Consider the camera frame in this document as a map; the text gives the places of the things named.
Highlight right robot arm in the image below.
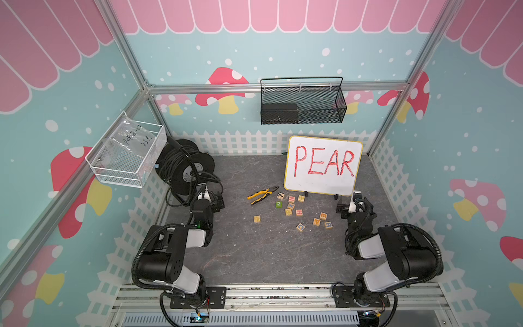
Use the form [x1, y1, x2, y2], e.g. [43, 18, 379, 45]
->
[332, 191, 443, 307]

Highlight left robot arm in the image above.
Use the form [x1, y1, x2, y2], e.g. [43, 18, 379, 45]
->
[131, 192, 225, 307]

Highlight whiteboard with PEAR writing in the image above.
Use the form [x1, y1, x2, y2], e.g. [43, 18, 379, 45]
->
[284, 136, 364, 196]

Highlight yellow black pliers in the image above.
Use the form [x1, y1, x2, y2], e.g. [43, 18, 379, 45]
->
[247, 185, 279, 206]

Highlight black cable reel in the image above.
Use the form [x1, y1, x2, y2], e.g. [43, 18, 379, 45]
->
[155, 136, 222, 208]

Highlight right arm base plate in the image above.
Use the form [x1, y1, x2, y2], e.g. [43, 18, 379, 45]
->
[330, 283, 390, 309]

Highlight clear plastic wall bin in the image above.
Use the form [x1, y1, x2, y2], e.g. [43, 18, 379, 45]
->
[85, 112, 167, 188]

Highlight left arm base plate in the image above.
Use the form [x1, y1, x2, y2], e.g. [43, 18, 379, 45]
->
[170, 287, 227, 309]

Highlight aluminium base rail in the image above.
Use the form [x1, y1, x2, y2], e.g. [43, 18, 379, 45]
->
[110, 283, 450, 313]

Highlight black wire mesh basket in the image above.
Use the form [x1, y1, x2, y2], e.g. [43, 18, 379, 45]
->
[260, 76, 347, 125]

